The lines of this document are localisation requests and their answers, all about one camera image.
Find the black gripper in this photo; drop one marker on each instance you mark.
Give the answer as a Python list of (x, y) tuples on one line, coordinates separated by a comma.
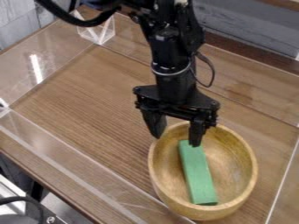
[(174, 97)]

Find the green rectangular block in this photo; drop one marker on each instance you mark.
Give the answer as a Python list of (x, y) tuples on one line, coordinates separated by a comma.
[(198, 175)]

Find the brown wooden bowl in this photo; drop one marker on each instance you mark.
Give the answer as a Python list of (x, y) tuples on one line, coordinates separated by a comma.
[(232, 166)]

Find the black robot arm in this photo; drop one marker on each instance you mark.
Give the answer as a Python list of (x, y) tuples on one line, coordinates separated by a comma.
[(175, 36)]

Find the clear acrylic tray wall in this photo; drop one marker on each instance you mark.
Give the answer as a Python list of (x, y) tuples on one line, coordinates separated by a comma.
[(102, 195)]

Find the clear acrylic corner bracket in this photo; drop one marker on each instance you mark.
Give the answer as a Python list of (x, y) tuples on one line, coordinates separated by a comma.
[(99, 34)]

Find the black metal mount plate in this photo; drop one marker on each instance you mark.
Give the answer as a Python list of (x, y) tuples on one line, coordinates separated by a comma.
[(40, 212)]

